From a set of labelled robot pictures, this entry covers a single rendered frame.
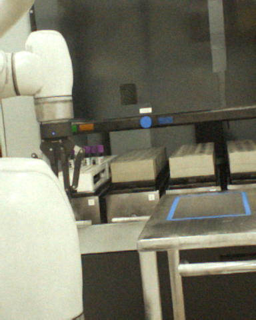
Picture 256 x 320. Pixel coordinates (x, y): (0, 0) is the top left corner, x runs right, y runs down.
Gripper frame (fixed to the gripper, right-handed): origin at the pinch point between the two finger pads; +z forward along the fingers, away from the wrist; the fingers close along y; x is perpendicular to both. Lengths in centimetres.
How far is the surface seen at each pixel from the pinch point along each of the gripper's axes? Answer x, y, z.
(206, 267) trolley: 72, -34, 2
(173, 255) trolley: 10.6, -25.7, 11.6
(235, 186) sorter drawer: -11.6, -40.9, -0.2
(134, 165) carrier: -19.1, -15.8, -6.9
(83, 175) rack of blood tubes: -15.4, -2.8, -5.7
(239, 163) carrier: -19.2, -42.4, -5.3
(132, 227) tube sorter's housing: -11.7, -14.6, 7.8
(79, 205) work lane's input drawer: -11.7, -1.7, 1.2
